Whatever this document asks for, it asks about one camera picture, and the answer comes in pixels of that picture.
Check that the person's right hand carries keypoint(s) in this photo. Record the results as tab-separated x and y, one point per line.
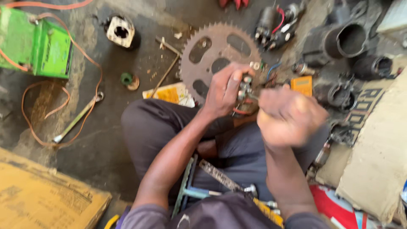
289	117

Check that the person's left hand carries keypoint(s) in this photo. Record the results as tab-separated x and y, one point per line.
219	92

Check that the person's right fingers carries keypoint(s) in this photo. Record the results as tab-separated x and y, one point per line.
279	97

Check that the person's left fingers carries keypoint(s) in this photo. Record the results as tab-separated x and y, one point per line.
238	74

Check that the small metal starter relay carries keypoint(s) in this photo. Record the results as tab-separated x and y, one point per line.
244	89

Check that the thin metal hand tool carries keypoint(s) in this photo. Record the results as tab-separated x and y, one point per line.
254	95

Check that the silver washer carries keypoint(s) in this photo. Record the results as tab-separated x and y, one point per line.
255	65

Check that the yellow multimeter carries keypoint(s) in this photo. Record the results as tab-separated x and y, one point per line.
302	86

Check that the black round motor casing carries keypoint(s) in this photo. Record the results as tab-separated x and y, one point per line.
340	95

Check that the red plastic object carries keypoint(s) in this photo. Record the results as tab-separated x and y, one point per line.
233	3

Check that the small grey motor armature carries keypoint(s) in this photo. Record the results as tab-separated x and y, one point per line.
322	155

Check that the yellow and white paper packet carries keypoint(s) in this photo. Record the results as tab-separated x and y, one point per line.
168	94

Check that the long thin metal rod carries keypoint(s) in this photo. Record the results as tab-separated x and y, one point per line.
163	76

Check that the short thin metal rod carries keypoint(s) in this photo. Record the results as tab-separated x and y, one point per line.
168	46

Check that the large black cylinder housing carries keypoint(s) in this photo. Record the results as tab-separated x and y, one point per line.
334	41

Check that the small black cylinder housing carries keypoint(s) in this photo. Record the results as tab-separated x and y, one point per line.
370	67

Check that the person's dark trousers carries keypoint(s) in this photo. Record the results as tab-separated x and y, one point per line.
149	130

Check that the beige printed sack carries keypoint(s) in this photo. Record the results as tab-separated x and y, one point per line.
375	152

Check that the green tape roll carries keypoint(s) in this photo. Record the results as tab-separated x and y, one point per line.
126	78

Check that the yellow striped tool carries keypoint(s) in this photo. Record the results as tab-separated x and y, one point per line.
270	214

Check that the red and white bag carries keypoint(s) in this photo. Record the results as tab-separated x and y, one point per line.
334	210

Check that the square white stator block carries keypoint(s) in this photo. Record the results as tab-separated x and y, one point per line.
120	31

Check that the white box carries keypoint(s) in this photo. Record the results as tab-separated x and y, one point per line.
394	16

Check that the silver combination wrench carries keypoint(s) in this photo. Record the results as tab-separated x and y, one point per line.
78	117

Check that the green battery box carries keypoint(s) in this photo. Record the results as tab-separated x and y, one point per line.
35	44

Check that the brown cardboard sheet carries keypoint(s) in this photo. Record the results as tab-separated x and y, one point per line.
44	197

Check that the green metal stool frame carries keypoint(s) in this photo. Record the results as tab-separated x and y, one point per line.
186	187

